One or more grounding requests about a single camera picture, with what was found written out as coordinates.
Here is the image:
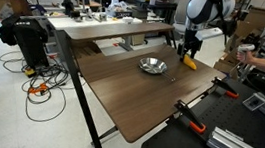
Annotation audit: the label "upper wooden table shelf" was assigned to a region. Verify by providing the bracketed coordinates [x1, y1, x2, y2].
[64, 22, 174, 41]

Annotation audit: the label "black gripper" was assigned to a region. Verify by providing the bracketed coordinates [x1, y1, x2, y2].
[177, 30, 203, 58]

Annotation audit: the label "black floor cables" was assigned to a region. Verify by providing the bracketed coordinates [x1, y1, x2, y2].
[0, 48, 90, 128]

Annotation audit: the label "yellow carrot plush toy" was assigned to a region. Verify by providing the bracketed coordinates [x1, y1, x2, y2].
[183, 54, 197, 70]

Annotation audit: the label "person's hand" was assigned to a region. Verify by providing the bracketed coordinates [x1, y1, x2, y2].
[236, 51, 254, 64]

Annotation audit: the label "small steel frying pan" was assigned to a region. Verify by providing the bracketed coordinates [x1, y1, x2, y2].
[139, 57, 175, 82]

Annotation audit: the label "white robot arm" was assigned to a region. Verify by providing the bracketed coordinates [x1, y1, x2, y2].
[177, 0, 235, 60]

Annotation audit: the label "orange black clamp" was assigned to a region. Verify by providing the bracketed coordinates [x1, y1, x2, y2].
[212, 77, 239, 99]
[174, 99, 206, 134]

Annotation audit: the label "right orange black clamp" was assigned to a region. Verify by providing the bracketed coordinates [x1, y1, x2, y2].
[174, 99, 206, 134]

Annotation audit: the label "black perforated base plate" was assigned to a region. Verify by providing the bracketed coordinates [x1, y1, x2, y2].
[141, 80, 265, 148]

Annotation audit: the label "stacked cardboard boxes right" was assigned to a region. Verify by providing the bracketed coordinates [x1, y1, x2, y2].
[214, 6, 265, 74]

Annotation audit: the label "orange extension cord plug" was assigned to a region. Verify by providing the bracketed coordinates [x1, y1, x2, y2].
[28, 83, 47, 94]

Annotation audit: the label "white handheld controller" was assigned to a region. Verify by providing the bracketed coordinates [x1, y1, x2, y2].
[237, 43, 255, 53]

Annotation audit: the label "left orange black clamp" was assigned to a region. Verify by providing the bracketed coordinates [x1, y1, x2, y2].
[212, 77, 239, 99]

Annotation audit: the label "grey office chair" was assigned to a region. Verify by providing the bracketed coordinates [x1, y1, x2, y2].
[172, 0, 189, 35]

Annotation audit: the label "black table leg frame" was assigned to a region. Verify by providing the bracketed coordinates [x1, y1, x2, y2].
[41, 28, 131, 148]

